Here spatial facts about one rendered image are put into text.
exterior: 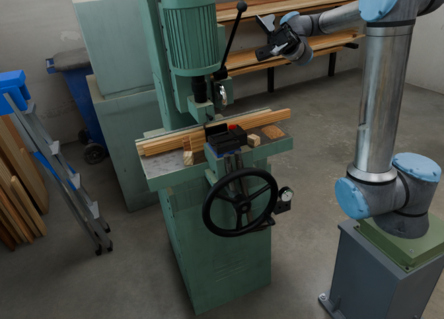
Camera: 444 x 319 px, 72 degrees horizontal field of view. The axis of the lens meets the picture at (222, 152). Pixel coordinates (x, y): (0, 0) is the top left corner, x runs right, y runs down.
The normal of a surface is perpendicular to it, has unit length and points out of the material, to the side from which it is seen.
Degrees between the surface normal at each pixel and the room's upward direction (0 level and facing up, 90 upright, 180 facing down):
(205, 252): 90
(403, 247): 1
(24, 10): 90
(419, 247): 1
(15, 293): 0
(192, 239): 90
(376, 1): 82
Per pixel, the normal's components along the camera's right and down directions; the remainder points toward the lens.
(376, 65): -0.72, 0.36
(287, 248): -0.08, -0.84
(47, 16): 0.42, 0.45
